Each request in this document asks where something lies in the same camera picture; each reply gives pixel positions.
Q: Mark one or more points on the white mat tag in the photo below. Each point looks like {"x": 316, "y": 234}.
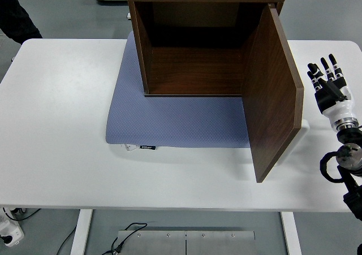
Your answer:
{"x": 130, "y": 147}

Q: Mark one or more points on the person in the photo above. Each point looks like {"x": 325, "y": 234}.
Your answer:
{"x": 14, "y": 17}

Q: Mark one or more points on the white table leg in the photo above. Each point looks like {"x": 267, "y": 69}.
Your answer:
{"x": 80, "y": 232}
{"x": 291, "y": 232}

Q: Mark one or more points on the blue textured mat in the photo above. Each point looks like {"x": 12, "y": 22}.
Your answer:
{"x": 169, "y": 119}

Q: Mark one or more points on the white power strip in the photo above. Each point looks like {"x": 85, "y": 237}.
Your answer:
{"x": 12, "y": 235}

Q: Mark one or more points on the brown wooden cabinet door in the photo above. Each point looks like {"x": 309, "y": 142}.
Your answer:
{"x": 271, "y": 102}

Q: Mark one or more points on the small white knob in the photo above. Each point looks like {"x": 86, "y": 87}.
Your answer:
{"x": 128, "y": 16}

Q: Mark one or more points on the brown wooden cabinet body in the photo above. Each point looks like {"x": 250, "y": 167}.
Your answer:
{"x": 198, "y": 68}

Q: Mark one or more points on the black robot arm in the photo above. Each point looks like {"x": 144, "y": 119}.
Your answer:
{"x": 350, "y": 159}

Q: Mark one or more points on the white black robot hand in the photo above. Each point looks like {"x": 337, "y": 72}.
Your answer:
{"x": 339, "y": 108}

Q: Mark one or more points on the black mat label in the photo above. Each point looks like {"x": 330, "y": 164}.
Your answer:
{"x": 148, "y": 147}

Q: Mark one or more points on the grey metal plate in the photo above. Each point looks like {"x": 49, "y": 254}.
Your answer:
{"x": 220, "y": 243}
{"x": 152, "y": 243}

